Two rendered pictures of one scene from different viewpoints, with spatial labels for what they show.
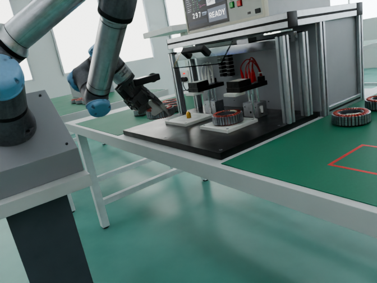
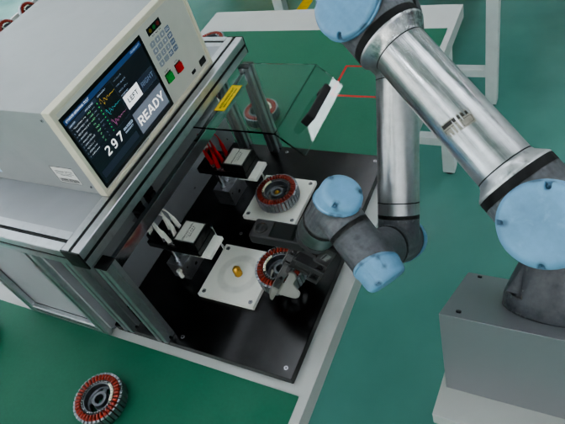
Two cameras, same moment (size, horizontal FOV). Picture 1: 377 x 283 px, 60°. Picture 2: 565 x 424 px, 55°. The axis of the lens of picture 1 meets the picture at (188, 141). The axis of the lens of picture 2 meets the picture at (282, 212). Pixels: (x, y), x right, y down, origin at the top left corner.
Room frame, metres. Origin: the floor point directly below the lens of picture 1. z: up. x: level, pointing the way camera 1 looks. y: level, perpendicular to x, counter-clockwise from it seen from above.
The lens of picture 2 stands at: (1.44, 0.81, 1.75)
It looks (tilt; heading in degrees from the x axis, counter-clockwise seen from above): 45 degrees down; 253
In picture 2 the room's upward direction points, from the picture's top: 22 degrees counter-clockwise
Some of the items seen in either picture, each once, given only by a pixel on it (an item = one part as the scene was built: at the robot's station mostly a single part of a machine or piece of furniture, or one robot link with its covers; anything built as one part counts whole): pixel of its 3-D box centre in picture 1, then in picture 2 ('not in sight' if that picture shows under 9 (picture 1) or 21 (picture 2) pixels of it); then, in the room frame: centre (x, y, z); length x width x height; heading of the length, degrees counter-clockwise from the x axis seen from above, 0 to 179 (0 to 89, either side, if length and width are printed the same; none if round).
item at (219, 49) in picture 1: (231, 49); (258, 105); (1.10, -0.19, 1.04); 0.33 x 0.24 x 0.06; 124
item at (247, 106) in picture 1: (254, 108); (230, 187); (1.23, -0.27, 0.80); 0.07 x 0.05 x 0.06; 34
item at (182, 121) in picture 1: (189, 119); (239, 275); (1.35, -0.02, 0.78); 0.15 x 0.15 x 0.01; 34
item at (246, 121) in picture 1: (228, 123); (280, 199); (1.15, -0.15, 0.78); 0.15 x 0.15 x 0.01; 34
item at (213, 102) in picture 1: (214, 105); (186, 258); (1.43, -0.14, 0.80); 0.07 x 0.05 x 0.06; 34
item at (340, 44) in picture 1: (340, 64); not in sight; (1.20, -0.60, 0.91); 0.28 x 0.03 x 0.32; 124
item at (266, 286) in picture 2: (160, 112); (281, 269); (1.28, 0.09, 0.84); 0.11 x 0.11 x 0.04
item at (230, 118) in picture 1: (227, 117); (277, 193); (1.15, -0.15, 0.80); 0.11 x 0.11 x 0.04
